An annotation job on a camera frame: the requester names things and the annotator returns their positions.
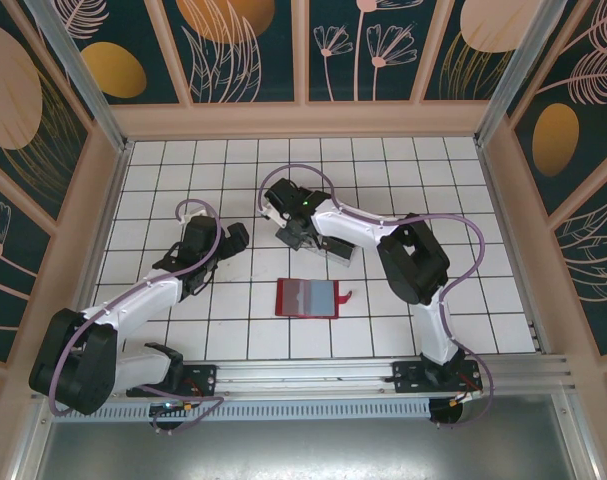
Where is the tray of black parts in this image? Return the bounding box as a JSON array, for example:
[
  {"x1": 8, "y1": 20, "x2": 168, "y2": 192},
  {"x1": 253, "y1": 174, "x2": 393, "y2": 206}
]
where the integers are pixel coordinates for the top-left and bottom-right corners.
[{"x1": 307, "y1": 233, "x2": 358, "y2": 267}]

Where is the red leather card holder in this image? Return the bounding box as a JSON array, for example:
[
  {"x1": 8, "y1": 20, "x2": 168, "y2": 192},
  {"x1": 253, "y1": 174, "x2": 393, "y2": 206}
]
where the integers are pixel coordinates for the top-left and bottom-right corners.
[{"x1": 275, "y1": 277, "x2": 355, "y2": 320}]

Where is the grey metal sheet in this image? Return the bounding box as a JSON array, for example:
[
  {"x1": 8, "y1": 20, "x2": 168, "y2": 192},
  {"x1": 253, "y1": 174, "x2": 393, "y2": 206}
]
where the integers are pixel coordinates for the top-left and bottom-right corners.
[{"x1": 12, "y1": 394, "x2": 607, "y2": 480}]

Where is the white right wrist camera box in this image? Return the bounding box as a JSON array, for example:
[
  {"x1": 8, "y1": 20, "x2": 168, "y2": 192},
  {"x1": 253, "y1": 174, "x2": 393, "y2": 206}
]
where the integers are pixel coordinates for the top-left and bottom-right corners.
[{"x1": 260, "y1": 199, "x2": 287, "y2": 223}]

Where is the aluminium profile rail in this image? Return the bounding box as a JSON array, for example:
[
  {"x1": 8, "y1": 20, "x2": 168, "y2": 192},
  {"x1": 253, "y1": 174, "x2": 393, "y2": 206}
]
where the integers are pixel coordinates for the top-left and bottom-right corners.
[{"x1": 32, "y1": 353, "x2": 579, "y2": 401}]

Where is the yellow wire connector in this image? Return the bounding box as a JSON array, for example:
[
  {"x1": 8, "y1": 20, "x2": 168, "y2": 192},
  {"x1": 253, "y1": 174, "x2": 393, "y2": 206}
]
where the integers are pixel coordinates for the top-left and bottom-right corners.
[
  {"x1": 450, "y1": 389, "x2": 484, "y2": 407},
  {"x1": 150, "y1": 399, "x2": 204, "y2": 416}
]

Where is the grey slotted cable duct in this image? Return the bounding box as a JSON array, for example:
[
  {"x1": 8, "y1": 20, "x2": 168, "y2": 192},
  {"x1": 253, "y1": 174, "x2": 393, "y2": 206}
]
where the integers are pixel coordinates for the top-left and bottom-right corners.
[{"x1": 52, "y1": 398, "x2": 432, "y2": 421}]

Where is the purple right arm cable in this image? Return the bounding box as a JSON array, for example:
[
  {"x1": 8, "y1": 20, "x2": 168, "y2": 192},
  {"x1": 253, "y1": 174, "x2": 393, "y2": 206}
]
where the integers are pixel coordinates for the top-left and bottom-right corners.
[{"x1": 259, "y1": 163, "x2": 494, "y2": 430}]

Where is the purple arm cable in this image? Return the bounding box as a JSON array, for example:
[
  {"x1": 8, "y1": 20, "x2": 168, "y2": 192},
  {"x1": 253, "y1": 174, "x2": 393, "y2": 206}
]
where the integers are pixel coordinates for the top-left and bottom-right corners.
[
  {"x1": 49, "y1": 198, "x2": 227, "y2": 434},
  {"x1": 259, "y1": 163, "x2": 494, "y2": 430}
]

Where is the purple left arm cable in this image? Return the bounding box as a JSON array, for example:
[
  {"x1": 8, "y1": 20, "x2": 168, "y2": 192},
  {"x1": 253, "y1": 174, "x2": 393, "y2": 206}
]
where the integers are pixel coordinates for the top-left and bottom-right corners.
[{"x1": 49, "y1": 198, "x2": 227, "y2": 434}]

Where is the aluminium frame post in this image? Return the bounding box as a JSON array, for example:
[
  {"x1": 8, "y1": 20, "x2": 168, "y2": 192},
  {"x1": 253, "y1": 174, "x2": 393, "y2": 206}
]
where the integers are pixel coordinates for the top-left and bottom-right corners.
[
  {"x1": 23, "y1": 0, "x2": 134, "y2": 154},
  {"x1": 475, "y1": 0, "x2": 579, "y2": 147}
]

